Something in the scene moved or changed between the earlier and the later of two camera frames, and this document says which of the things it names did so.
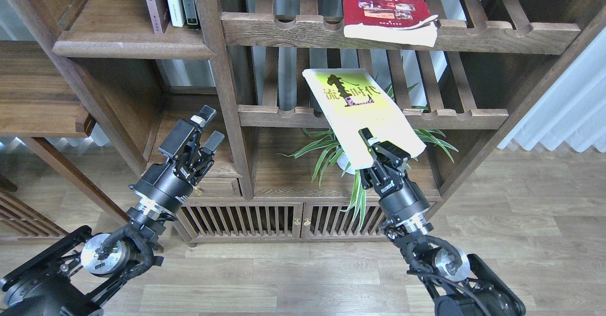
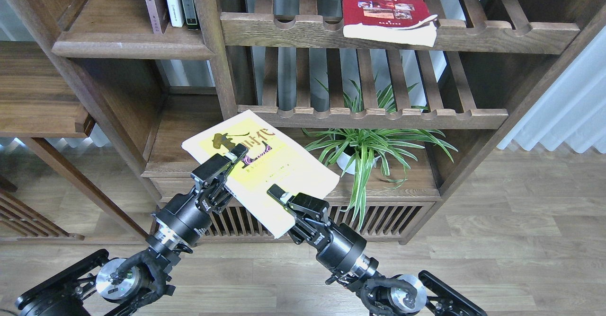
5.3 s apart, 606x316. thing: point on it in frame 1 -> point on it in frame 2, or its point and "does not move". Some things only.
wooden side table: [38, 99] does not move
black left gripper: [170, 185] -> [186, 215]
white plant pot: [343, 162] does not move
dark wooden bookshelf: [317, 83] does not move
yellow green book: [352, 99] -> [271, 159]
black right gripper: [400, 199] -> [336, 246]
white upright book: [175, 0] does not move
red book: [394, 10] does not move
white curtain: [573, 109] does not move
